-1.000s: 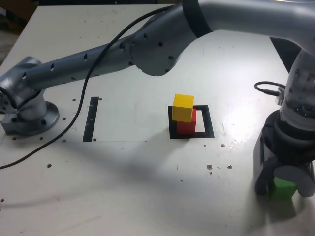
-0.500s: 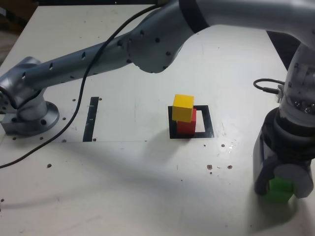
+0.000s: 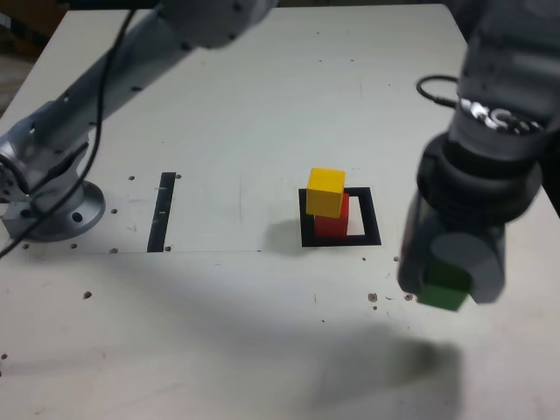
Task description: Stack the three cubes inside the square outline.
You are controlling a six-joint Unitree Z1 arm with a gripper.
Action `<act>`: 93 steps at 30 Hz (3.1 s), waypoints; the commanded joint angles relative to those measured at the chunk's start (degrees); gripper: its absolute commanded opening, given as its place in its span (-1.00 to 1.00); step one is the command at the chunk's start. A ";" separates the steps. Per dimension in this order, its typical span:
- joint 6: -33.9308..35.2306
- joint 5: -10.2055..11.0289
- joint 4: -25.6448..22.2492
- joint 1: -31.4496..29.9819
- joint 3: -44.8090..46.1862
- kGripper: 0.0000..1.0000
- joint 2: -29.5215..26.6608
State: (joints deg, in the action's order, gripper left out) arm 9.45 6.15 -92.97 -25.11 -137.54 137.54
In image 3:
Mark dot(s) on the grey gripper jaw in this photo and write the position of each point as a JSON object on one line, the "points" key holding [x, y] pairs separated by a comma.
{"points": [[481, 267], [415, 254]]}

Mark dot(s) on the green cube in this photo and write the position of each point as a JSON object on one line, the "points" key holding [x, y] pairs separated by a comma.
{"points": [[442, 293]]}

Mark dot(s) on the red cube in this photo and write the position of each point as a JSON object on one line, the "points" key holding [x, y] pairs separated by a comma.
{"points": [[330, 227]]}

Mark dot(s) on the yellow cube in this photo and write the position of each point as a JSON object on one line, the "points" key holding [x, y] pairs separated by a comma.
{"points": [[324, 197]]}

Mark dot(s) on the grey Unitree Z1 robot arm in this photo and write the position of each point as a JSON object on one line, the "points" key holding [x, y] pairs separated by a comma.
{"points": [[131, 57]]}

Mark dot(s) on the black tape square outline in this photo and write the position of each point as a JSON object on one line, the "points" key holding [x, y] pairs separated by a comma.
{"points": [[374, 219]]}

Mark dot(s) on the black tape strip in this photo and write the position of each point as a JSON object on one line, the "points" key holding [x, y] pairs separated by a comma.
{"points": [[159, 219]]}

